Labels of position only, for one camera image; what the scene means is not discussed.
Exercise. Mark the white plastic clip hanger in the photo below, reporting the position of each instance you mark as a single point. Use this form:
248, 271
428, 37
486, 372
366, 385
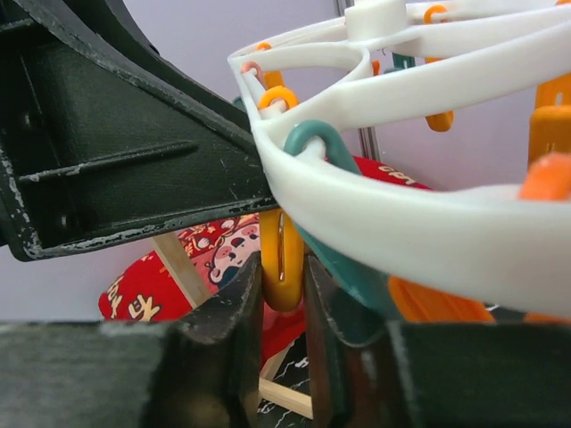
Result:
378, 64

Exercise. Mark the yellow front clothes peg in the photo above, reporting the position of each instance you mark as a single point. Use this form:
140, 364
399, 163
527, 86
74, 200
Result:
282, 250

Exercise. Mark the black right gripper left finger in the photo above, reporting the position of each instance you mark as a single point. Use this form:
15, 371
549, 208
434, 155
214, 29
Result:
78, 374

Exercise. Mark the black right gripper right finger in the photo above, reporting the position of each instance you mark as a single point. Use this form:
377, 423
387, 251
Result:
366, 371

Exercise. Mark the wooden drying rack frame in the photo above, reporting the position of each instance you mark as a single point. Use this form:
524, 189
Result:
210, 374

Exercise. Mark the pink clothes peg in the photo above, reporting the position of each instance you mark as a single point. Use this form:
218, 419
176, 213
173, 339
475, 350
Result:
253, 68

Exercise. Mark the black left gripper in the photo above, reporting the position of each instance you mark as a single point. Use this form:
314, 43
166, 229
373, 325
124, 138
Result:
103, 141

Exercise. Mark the red patterned pillow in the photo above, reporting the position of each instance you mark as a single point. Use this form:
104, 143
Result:
146, 291

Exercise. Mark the teal front clothes peg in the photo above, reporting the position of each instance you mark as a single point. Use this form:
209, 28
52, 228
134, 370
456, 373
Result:
364, 303

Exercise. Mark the orange front clothes peg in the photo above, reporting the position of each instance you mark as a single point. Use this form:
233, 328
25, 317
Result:
548, 179

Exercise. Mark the yellow clothes peg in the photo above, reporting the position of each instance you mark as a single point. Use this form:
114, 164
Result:
282, 250
549, 129

